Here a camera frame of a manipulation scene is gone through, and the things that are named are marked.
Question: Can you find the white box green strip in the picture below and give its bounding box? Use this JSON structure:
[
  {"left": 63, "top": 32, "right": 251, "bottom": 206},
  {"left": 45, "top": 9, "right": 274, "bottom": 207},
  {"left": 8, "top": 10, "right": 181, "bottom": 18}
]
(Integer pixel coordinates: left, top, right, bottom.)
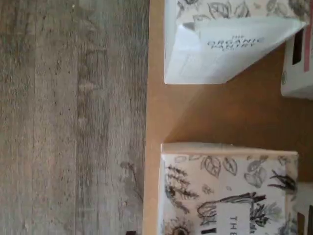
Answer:
[{"left": 159, "top": 142, "right": 300, "bottom": 235}]

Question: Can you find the brown particle board shelf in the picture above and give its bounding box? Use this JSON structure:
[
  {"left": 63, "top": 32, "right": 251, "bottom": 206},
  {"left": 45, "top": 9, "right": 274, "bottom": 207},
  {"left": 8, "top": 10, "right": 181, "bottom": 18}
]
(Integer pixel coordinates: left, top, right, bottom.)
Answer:
[{"left": 142, "top": 0, "right": 313, "bottom": 235}]

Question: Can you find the white box pink strip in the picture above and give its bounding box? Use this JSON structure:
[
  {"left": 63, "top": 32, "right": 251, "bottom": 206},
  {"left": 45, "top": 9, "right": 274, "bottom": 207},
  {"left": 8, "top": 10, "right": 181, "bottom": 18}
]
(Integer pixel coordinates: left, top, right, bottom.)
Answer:
[{"left": 163, "top": 0, "right": 308, "bottom": 85}]

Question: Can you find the white leaf-print pantry box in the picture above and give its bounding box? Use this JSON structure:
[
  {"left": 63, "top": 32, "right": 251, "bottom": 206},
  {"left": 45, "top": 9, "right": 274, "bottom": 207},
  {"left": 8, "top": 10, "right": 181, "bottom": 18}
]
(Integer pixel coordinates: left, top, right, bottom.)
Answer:
[{"left": 280, "top": 27, "right": 313, "bottom": 100}]

